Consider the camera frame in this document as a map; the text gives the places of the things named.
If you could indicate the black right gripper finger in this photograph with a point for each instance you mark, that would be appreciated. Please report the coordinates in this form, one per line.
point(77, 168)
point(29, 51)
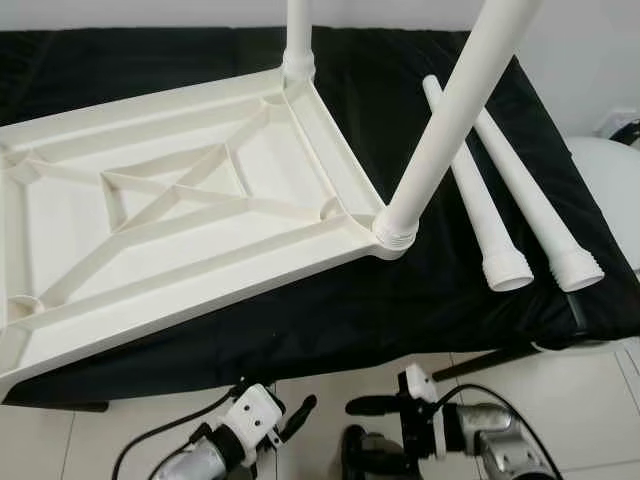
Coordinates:
point(375, 405)
point(372, 462)

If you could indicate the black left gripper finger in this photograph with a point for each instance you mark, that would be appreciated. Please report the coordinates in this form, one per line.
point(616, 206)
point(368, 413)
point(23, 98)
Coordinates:
point(300, 412)

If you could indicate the white ribbed plastic table top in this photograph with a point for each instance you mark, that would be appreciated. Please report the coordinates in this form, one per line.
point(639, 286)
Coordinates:
point(60, 230)

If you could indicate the silver robot right leg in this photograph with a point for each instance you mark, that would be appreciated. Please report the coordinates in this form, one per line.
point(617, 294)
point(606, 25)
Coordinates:
point(362, 438)

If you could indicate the black metal bench leg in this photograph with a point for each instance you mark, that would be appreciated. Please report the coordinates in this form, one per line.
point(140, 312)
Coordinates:
point(50, 406)
point(490, 362)

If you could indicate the black quilted bench cover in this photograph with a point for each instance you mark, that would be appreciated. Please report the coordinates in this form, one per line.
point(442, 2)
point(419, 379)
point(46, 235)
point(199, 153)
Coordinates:
point(450, 320)

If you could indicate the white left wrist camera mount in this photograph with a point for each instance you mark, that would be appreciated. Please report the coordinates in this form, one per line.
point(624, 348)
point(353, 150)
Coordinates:
point(250, 420)

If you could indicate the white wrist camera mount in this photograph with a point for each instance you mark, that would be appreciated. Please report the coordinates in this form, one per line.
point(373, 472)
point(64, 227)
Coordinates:
point(250, 420)
point(420, 383)

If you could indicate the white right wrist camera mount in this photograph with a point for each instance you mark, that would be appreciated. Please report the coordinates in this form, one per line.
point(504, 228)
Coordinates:
point(420, 383)

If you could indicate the wall socket with black plug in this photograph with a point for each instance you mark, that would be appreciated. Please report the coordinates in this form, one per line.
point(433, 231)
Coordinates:
point(622, 128)

